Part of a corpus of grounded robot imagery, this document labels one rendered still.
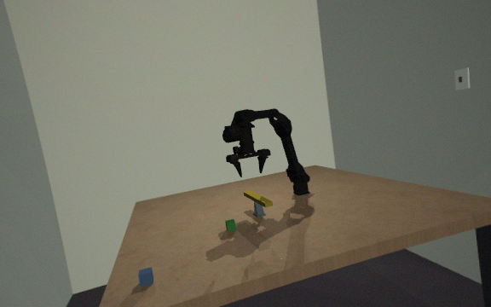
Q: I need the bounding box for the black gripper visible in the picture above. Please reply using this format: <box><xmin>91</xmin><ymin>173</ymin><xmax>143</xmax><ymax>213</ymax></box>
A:
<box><xmin>226</xmin><ymin>139</ymin><xmax>271</xmax><ymax>177</ymax></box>

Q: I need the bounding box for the small blue block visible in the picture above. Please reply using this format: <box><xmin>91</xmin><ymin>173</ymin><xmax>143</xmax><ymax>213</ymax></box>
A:
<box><xmin>139</xmin><ymin>267</ymin><xmax>153</xmax><ymax>287</ymax></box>

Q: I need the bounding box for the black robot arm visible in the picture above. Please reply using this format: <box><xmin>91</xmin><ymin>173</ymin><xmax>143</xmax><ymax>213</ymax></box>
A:
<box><xmin>222</xmin><ymin>108</ymin><xmax>310</xmax><ymax>195</ymax></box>

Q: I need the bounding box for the small green block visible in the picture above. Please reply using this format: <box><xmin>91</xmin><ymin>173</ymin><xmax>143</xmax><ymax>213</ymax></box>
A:
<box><xmin>225</xmin><ymin>219</ymin><xmax>236</xmax><ymax>231</ymax></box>

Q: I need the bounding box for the yellow bar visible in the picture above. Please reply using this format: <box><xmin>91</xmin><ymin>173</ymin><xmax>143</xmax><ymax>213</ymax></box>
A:
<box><xmin>244</xmin><ymin>191</ymin><xmax>273</xmax><ymax>207</ymax></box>

